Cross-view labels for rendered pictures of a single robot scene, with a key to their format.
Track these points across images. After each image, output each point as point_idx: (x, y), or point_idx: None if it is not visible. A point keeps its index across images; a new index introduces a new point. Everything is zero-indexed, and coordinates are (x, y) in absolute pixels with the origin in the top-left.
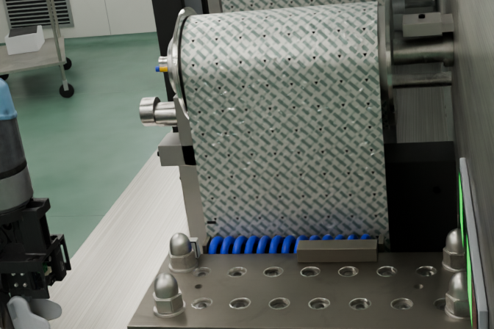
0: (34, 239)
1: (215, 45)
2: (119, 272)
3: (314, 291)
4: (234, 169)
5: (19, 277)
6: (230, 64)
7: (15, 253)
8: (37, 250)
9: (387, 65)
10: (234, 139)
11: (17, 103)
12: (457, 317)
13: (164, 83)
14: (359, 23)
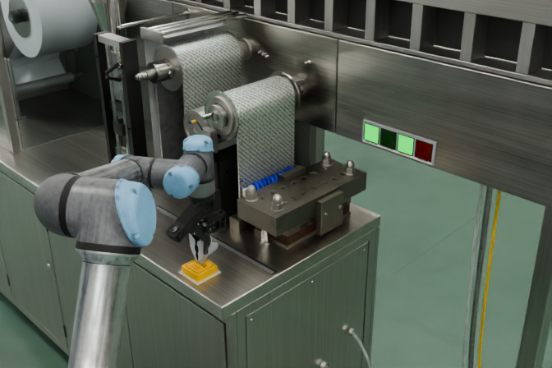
0: (218, 204)
1: (245, 103)
2: (161, 235)
3: (305, 186)
4: (250, 154)
5: (211, 224)
6: (252, 110)
7: (208, 214)
8: (218, 209)
9: (299, 98)
10: (251, 141)
11: None
12: (352, 174)
13: None
14: (284, 85)
